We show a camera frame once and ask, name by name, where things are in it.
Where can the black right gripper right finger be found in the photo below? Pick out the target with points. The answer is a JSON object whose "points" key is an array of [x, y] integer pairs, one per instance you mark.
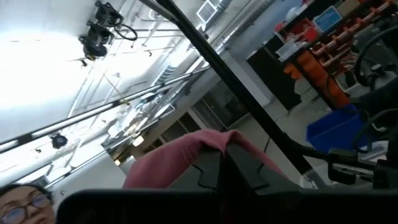
{"points": [[245, 171]]}

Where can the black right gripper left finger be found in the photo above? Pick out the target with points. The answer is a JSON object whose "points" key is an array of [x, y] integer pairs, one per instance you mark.
{"points": [[205, 174]]}

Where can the maroon cloth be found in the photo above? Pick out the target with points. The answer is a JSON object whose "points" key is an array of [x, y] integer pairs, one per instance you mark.
{"points": [[161, 165]]}

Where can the blue plastic bin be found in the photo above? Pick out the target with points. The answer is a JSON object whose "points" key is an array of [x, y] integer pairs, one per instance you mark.
{"points": [[335, 130]]}

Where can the orange storage rack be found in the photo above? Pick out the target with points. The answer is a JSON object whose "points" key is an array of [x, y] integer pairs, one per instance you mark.
{"points": [[314, 67]]}

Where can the white air vent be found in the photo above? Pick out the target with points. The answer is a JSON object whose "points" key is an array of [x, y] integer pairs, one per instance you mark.
{"points": [[206, 11]]}

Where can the blue sign board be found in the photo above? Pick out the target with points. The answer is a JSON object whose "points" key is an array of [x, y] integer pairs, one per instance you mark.
{"points": [[327, 18]]}

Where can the person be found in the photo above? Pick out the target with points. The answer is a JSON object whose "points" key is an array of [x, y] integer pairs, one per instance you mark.
{"points": [[21, 205]]}

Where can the person's glasses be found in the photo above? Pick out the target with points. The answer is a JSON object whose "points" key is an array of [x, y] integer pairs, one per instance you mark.
{"points": [[15, 213]]}

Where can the black metal table frame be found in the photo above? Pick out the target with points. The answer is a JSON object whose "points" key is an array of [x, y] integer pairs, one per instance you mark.
{"points": [[236, 87]]}

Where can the metal ceiling rail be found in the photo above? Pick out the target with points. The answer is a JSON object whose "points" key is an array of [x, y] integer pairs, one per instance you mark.
{"points": [[93, 113]]}

